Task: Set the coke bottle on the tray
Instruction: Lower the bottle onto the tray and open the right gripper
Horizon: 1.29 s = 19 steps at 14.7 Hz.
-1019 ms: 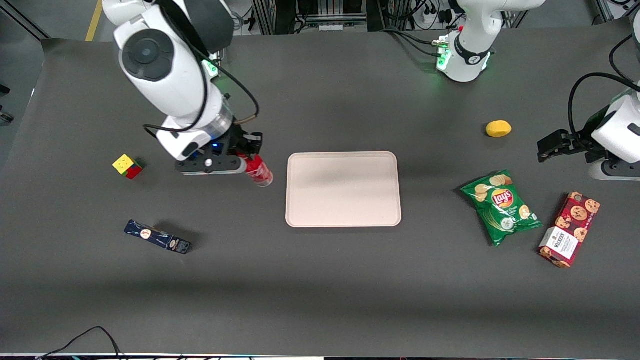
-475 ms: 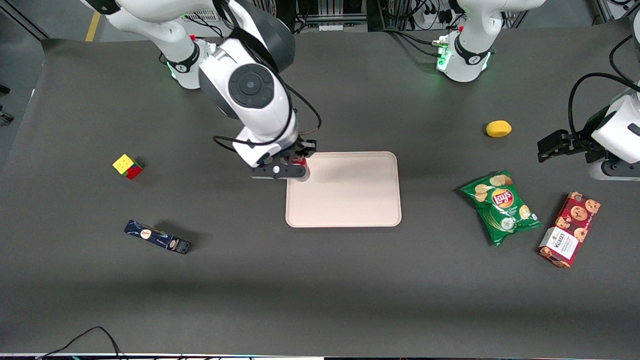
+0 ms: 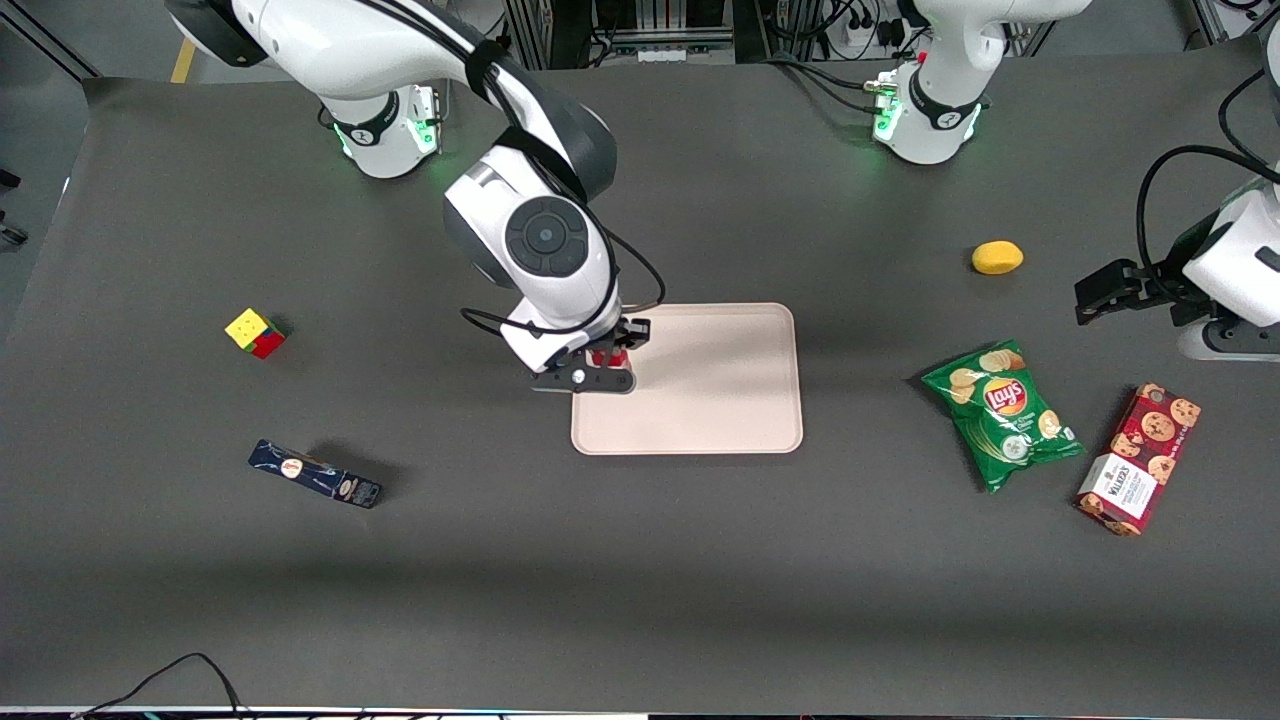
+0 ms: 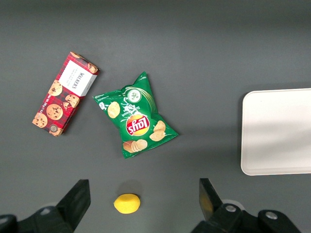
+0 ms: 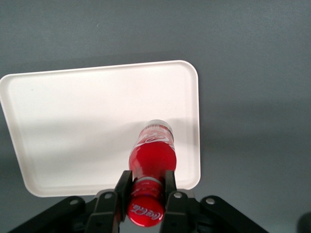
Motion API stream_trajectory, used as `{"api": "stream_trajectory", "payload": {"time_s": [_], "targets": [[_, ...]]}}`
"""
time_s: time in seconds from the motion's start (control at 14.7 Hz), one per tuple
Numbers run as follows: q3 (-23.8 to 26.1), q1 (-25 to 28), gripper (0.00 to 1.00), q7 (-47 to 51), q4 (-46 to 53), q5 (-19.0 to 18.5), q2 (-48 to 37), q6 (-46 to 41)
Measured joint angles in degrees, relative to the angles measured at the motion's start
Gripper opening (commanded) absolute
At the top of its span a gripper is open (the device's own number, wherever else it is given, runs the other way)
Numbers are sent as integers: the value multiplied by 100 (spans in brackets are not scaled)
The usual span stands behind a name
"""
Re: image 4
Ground green Lay's chips bag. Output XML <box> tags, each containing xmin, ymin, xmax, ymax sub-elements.
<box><xmin>92</xmin><ymin>71</ymin><xmax>179</xmax><ymax>160</ymax></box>

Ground yellow lemon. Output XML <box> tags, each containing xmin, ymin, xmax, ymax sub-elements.
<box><xmin>113</xmin><ymin>193</ymin><xmax>141</xmax><ymax>215</ymax></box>

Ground red Walkers cookie box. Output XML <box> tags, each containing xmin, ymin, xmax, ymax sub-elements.
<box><xmin>32</xmin><ymin>51</ymin><xmax>101</xmax><ymax>137</ymax></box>

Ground beige plastic tray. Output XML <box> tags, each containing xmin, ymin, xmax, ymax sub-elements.
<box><xmin>240</xmin><ymin>88</ymin><xmax>311</xmax><ymax>176</ymax></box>

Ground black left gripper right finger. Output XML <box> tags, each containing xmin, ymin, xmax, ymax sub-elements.
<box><xmin>191</xmin><ymin>178</ymin><xmax>302</xmax><ymax>233</ymax></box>

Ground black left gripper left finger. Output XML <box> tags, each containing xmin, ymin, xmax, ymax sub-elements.
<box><xmin>0</xmin><ymin>179</ymin><xmax>91</xmax><ymax>233</ymax></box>

